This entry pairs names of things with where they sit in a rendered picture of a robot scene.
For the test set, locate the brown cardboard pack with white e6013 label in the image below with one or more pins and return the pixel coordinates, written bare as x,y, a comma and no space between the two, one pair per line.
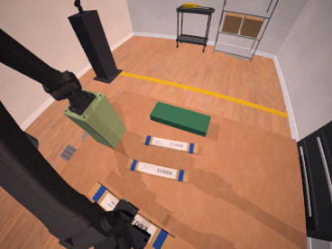
160,239

